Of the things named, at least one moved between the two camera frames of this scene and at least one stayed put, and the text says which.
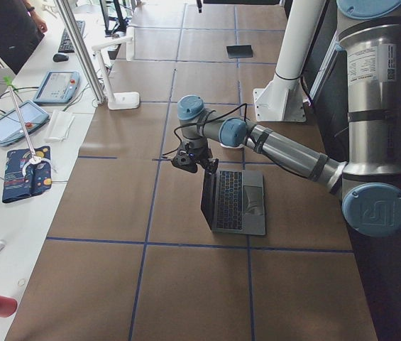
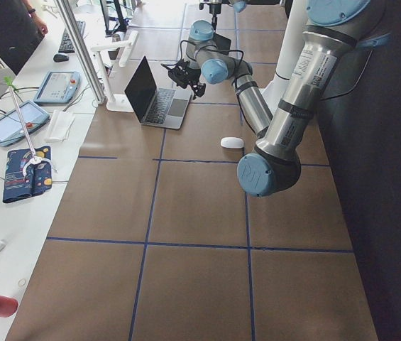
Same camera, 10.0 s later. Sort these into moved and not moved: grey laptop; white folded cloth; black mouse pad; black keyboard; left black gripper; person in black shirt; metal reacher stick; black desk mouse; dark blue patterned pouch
Moved: black mouse pad; grey laptop; left black gripper
Not moved: white folded cloth; person in black shirt; dark blue patterned pouch; metal reacher stick; black keyboard; black desk mouse
